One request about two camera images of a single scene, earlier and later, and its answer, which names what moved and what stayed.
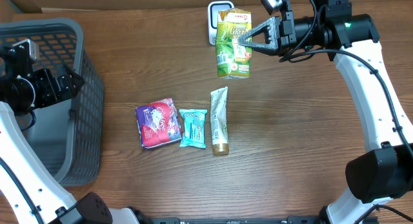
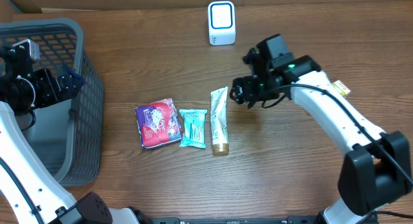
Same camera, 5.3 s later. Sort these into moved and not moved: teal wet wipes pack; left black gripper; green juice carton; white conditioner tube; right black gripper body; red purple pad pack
Moved: right black gripper body; green juice carton
Not moved: red purple pad pack; white conditioner tube; teal wet wipes pack; left black gripper
